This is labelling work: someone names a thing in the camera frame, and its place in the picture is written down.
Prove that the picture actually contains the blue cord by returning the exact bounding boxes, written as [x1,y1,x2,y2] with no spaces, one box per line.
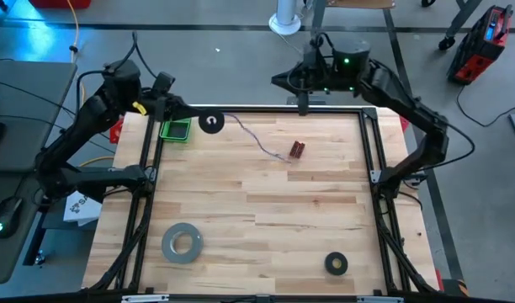
[222,112,292,164]

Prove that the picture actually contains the black aluminium table frame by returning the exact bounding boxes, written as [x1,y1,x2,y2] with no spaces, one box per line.
[87,104,439,295]

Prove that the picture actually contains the black computer mouse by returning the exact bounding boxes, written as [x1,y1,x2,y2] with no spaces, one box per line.
[0,196,24,240]

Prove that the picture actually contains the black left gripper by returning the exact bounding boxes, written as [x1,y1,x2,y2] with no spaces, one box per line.
[150,93,204,121]

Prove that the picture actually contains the small black tape roll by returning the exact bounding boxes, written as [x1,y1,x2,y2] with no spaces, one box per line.
[324,251,349,277]

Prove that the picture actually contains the dark grey desk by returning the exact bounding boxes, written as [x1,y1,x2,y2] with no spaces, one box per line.
[0,170,52,285]

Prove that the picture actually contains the silver frame bracket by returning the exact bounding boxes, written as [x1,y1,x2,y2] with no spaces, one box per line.
[121,294,170,303]
[357,295,405,303]

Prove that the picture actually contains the red and black tool case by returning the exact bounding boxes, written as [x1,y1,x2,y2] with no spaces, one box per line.
[446,4,514,86]

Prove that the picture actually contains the green plastic bin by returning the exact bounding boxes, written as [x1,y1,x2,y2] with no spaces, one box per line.
[159,118,193,143]

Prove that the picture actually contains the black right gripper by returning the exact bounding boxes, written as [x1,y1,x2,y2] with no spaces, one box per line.
[272,35,337,94]

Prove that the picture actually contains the reddish brown connector block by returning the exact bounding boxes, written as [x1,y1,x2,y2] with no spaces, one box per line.
[289,141,306,160]

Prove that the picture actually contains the yellow cable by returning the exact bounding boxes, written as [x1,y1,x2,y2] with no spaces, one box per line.
[67,0,87,104]

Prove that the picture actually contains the white printed box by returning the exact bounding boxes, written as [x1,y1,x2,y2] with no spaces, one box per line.
[62,192,104,227]

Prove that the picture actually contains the white pole base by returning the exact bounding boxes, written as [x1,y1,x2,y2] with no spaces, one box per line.
[268,0,303,36]

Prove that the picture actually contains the grey tape roll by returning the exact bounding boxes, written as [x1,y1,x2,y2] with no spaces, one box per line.
[161,222,204,265]

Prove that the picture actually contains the red floor bin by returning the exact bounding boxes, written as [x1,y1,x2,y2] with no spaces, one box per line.
[29,0,93,10]

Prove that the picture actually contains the wheeled cart with wooden top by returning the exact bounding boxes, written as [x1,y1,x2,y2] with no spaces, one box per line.
[311,0,397,37]

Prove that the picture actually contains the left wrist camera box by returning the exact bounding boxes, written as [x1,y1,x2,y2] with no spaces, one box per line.
[151,72,177,97]

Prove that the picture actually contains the black cord spool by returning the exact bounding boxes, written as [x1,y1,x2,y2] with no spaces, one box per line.
[198,108,226,135]

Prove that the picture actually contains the black floor cable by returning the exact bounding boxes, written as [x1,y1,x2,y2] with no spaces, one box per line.
[456,83,515,128]

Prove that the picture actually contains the grey wheeled cart legs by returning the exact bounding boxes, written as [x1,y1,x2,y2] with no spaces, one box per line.
[421,0,484,51]

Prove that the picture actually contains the white floor cable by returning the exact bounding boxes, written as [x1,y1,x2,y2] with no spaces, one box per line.
[278,33,303,54]

